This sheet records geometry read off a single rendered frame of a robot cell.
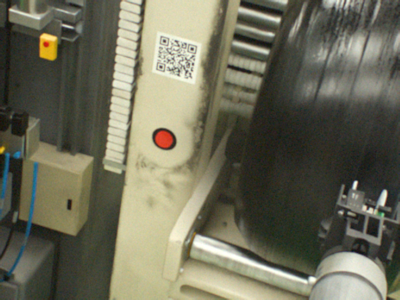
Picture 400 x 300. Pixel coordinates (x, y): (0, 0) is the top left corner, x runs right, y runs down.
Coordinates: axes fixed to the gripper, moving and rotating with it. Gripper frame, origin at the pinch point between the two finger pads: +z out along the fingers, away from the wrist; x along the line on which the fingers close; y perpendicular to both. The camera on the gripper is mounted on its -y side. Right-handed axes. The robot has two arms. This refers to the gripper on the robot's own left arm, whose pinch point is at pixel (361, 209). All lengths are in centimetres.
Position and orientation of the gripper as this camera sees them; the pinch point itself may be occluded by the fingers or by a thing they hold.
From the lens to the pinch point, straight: 111.8
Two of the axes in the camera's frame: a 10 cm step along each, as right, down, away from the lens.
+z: 2.7, -4.0, 8.8
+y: 1.9, -8.7, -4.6
